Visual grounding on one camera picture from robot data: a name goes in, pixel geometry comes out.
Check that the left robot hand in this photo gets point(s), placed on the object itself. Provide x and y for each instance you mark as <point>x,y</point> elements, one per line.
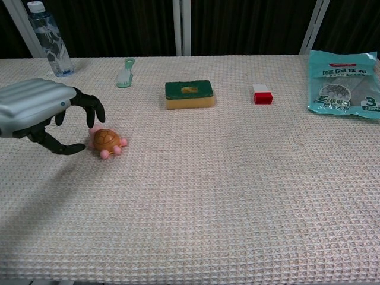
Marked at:
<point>35,107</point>

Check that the pink brown turtle toy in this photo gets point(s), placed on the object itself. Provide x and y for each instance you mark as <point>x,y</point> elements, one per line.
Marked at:
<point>105,141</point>

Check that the clear plastic water bottle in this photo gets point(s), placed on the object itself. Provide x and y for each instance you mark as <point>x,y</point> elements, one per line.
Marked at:
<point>50,41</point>

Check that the green plastic brush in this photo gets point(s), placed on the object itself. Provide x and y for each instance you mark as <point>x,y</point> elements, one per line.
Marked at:
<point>125,74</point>

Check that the green yellow sponge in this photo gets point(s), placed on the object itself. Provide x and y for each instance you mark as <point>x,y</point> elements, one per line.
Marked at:
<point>190,94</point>

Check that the beige waffle table cloth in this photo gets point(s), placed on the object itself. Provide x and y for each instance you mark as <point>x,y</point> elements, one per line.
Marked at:
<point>190,178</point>

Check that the red white block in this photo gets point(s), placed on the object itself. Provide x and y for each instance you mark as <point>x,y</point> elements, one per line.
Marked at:
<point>262,94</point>

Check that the teal cleaning cloth package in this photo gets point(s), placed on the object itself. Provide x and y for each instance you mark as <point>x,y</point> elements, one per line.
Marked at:
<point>344,83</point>

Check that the white frame post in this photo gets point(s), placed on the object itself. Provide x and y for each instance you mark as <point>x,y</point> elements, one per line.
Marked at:
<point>181,28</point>
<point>313,26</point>
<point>22,28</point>

